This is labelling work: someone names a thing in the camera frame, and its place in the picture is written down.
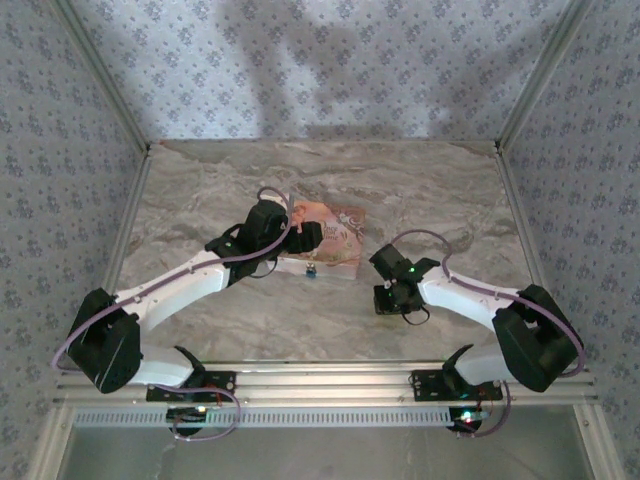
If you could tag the small metal padlock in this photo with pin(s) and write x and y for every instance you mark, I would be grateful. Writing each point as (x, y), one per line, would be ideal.
(311, 272)

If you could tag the pink storybook shaped box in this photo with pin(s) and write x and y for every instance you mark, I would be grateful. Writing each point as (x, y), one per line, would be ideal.
(335, 235)

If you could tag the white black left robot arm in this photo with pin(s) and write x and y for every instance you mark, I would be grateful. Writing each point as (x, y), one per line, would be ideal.
(175, 286)

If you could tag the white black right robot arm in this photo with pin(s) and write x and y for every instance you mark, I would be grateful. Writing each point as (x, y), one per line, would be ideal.
(450, 297)

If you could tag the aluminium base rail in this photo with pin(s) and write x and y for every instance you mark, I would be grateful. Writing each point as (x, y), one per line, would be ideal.
(325, 382)

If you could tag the aluminium table side rail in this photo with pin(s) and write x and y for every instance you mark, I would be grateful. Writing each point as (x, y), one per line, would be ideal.
(522, 225)
(131, 220)

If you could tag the aluminium frame post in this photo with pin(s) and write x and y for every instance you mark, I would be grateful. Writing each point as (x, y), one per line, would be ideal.
(542, 75)
(105, 80)

